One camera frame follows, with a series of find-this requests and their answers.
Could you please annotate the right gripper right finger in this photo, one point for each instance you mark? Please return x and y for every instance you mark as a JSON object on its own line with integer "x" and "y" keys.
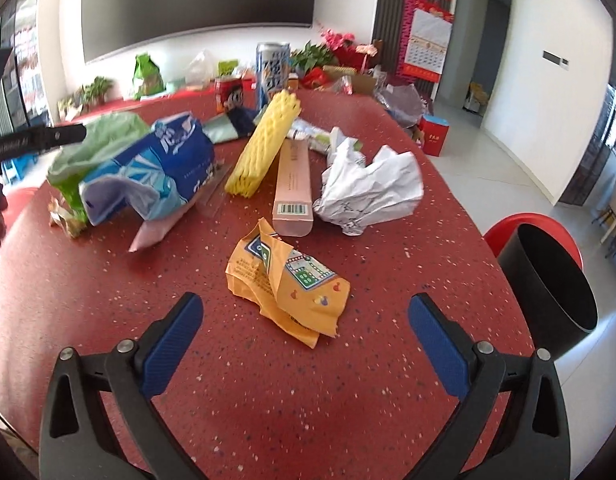
{"x": 510, "y": 421}

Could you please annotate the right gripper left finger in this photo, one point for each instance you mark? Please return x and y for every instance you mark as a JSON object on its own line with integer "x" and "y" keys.
{"x": 77, "y": 440}

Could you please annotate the green plastic bag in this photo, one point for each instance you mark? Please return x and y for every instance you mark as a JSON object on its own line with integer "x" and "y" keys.
{"x": 106, "y": 137}

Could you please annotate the pink long plastic wrapper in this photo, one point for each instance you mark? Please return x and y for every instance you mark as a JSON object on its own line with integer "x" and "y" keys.
{"x": 153, "y": 232}

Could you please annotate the blue white plastic bag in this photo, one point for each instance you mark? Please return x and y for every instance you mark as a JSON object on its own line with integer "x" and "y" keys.
{"x": 155, "y": 176}

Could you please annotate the orange snack wrapper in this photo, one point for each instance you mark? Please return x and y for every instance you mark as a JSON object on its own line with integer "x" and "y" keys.
{"x": 295, "y": 291}

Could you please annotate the white paper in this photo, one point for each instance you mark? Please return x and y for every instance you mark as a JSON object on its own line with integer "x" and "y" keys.
{"x": 356, "y": 194}

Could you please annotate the green white snack package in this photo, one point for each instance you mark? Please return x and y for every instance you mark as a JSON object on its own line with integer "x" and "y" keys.
{"x": 319, "y": 140}

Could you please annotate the black trash bin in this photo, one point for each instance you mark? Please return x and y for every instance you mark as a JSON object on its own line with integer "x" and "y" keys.
{"x": 552, "y": 291}

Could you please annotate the potted green plant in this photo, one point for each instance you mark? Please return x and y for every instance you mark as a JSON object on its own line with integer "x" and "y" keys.
{"x": 95, "y": 94}

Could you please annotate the brown snack wrapper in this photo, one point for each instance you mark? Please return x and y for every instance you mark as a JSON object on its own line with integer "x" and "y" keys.
{"x": 64, "y": 218}

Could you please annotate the green snack bag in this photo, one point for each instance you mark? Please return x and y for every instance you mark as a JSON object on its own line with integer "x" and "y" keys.
{"x": 147, "y": 79}

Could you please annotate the clear plastic strip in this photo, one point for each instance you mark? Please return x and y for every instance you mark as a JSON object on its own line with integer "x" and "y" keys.
{"x": 213, "y": 193}

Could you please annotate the red plastic chair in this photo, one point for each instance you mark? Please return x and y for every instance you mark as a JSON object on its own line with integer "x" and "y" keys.
{"x": 499, "y": 234}

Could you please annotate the small red drink can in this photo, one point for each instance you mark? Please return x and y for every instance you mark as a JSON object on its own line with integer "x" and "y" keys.
{"x": 229, "y": 93}

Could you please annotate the pink long cardboard box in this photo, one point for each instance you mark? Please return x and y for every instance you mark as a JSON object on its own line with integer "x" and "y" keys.
{"x": 292, "y": 213}

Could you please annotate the dark blue silver wrapper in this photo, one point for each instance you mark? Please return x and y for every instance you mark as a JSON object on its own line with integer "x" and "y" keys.
{"x": 237, "y": 123}

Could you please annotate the yellow foam fruit net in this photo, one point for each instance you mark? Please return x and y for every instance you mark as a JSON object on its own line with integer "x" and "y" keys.
{"x": 261, "y": 150}

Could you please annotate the tall blue white can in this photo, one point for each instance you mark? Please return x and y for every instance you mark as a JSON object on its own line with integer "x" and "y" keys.
{"x": 272, "y": 70}

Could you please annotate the green leafy plant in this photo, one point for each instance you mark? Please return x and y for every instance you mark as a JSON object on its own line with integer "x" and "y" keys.
{"x": 311, "y": 56}

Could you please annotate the small red gift box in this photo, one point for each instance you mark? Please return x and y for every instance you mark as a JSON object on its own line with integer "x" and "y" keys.
{"x": 435, "y": 130}

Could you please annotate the pink flower bouquet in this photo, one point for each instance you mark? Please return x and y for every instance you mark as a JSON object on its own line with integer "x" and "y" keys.
{"x": 337, "y": 40}

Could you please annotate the grey plastic bag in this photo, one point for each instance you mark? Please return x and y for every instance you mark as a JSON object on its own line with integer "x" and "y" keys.
{"x": 403, "y": 103}

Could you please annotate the red wall calendar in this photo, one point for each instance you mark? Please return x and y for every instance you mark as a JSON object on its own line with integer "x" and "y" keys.
{"x": 425, "y": 41}

